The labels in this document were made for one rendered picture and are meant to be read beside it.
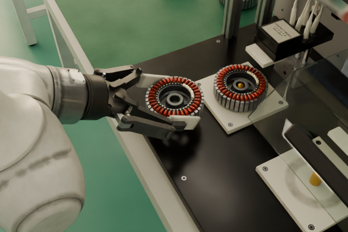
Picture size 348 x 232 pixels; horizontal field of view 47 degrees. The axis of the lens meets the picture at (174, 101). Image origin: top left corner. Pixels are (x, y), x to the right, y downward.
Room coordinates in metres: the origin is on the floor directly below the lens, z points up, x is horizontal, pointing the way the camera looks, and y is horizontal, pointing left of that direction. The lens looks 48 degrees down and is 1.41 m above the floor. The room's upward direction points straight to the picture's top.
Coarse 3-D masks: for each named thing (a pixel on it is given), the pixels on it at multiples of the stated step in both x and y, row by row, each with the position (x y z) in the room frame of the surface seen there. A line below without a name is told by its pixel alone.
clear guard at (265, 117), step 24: (312, 72) 0.36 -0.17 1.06; (336, 72) 0.36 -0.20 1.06; (288, 96) 0.33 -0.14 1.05; (312, 96) 0.32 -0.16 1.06; (336, 96) 0.32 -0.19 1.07; (264, 120) 0.32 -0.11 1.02; (288, 120) 0.31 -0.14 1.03; (312, 120) 0.30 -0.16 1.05; (336, 120) 0.29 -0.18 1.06; (288, 144) 0.28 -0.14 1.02; (336, 144) 0.26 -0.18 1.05; (312, 168) 0.25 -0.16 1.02; (312, 192) 0.22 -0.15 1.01; (336, 216) 0.19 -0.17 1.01
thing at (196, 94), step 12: (156, 84) 0.55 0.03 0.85; (168, 84) 0.55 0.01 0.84; (180, 84) 0.55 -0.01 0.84; (192, 84) 0.55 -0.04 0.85; (156, 96) 0.52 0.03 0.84; (168, 96) 0.53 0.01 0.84; (180, 96) 0.53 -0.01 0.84; (192, 96) 0.52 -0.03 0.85; (156, 108) 0.49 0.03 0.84; (168, 108) 0.49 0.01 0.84; (180, 108) 0.51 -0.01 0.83; (192, 108) 0.49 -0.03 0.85
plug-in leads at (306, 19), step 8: (296, 0) 0.67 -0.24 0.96; (296, 8) 0.67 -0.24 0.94; (304, 8) 0.64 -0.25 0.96; (312, 8) 0.68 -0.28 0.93; (320, 8) 0.68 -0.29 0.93; (304, 16) 0.67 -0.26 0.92; (312, 16) 0.63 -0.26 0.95; (320, 16) 0.64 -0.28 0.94; (296, 24) 0.65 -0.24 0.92; (304, 24) 0.67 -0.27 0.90; (312, 24) 0.65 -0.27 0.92; (304, 32) 0.63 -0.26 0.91; (312, 32) 0.64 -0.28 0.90
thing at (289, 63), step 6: (294, 54) 0.66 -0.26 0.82; (288, 60) 0.65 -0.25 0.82; (294, 60) 0.65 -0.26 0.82; (300, 60) 0.65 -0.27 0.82; (312, 60) 0.65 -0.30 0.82; (276, 66) 0.67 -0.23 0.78; (282, 66) 0.65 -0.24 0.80; (288, 66) 0.64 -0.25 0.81; (294, 66) 0.63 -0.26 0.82; (300, 66) 0.63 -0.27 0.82; (282, 72) 0.65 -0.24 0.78; (288, 72) 0.63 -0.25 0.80
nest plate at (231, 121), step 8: (248, 64) 0.68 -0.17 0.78; (200, 80) 0.63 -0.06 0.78; (208, 80) 0.63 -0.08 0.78; (208, 88) 0.60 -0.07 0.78; (272, 88) 0.60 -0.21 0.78; (208, 96) 0.58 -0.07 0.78; (208, 104) 0.56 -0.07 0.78; (216, 104) 0.56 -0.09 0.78; (216, 112) 0.53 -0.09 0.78; (224, 112) 0.53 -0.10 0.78; (232, 112) 0.53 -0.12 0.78; (240, 112) 0.53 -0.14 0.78; (248, 112) 0.53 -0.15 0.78; (224, 120) 0.51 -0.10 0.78; (232, 120) 0.51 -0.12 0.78; (240, 120) 0.51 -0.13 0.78; (248, 120) 0.51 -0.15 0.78; (224, 128) 0.50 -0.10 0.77; (232, 128) 0.49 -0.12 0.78; (240, 128) 0.50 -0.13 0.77
